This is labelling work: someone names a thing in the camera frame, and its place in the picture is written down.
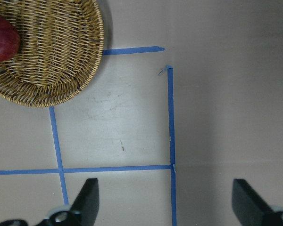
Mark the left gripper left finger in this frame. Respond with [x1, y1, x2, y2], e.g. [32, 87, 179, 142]
[0, 178, 100, 226]

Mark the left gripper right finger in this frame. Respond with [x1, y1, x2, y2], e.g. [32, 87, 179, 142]
[232, 178, 283, 226]

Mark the woven wicker basket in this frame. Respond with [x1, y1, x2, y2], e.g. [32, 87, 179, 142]
[0, 0, 104, 107]

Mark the dark red basket apple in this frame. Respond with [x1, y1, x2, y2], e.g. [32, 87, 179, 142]
[0, 16, 20, 62]

